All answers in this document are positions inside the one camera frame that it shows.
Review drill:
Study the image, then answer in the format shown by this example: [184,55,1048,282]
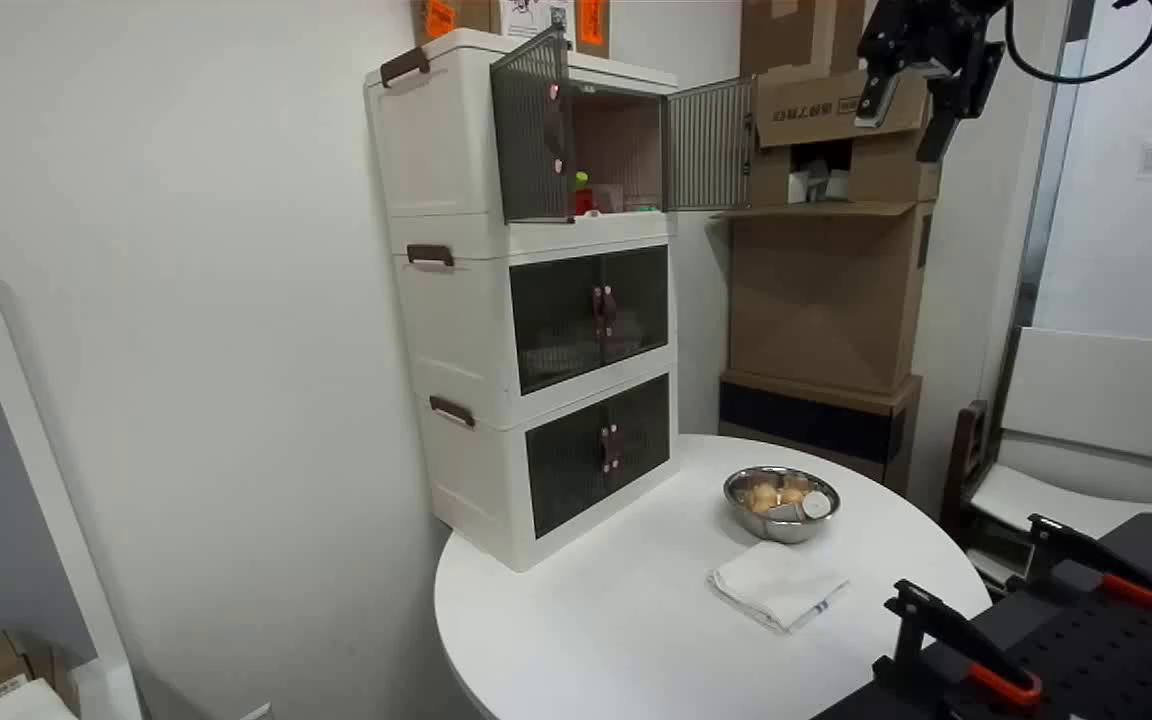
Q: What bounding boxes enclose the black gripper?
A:
[854,0,1009,163]

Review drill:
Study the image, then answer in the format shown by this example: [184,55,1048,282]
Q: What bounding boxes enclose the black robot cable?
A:
[996,0,1152,89]

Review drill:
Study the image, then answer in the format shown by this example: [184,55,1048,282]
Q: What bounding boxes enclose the cardboard box with black band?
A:
[717,372,925,491]

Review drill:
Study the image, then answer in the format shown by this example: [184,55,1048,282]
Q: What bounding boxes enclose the white foam board panel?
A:
[968,325,1152,539]

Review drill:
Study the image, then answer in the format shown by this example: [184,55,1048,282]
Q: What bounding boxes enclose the small plain cardboard box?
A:
[737,0,871,78]

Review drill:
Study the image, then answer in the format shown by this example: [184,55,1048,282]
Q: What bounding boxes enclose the black clamp with orange handle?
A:
[879,575,1048,712]
[1024,512,1152,614]

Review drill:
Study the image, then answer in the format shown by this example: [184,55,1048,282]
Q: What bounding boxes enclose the open cardboard box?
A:
[739,62,944,214]

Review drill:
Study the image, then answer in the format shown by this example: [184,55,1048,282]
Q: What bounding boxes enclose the brown bread pieces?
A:
[737,478,808,523]

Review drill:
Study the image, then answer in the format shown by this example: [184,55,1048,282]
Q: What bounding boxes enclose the steel bowl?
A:
[721,462,843,548]

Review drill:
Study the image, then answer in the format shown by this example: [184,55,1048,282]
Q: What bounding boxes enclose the white three-tier storage cabinet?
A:
[365,25,681,575]

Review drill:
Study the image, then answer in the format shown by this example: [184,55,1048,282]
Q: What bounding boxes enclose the orange label card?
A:
[415,0,466,43]
[573,0,612,59]

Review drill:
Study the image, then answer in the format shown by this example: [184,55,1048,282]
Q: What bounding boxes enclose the white folded napkin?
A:
[707,539,854,634]

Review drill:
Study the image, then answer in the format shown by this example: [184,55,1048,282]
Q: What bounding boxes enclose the dark brown chair frame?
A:
[941,397,1009,532]

